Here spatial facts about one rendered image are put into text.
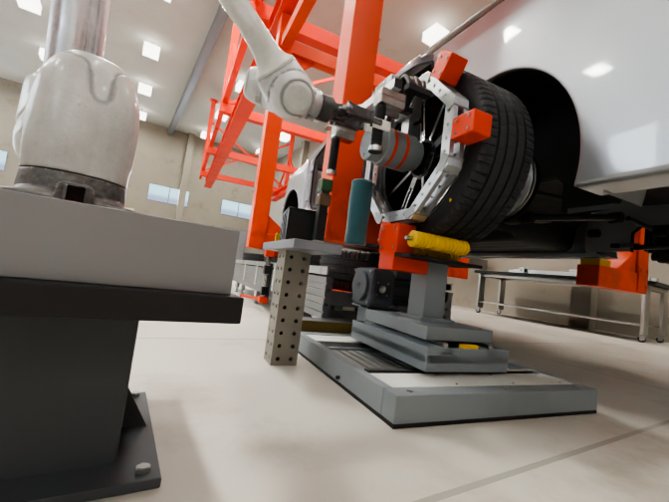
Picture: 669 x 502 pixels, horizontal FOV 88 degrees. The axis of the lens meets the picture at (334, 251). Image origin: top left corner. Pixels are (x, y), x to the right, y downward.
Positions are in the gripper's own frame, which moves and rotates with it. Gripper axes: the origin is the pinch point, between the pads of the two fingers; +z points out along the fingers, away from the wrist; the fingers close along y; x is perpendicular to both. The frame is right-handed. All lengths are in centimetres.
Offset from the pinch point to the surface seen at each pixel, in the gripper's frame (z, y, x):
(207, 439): -40, 21, -83
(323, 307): 20, -70, -65
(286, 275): -14, -30, -50
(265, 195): 22, -253, 22
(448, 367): 32, 8, -72
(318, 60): 58, -255, 180
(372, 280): 29, -40, -48
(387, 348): 23, -13, -72
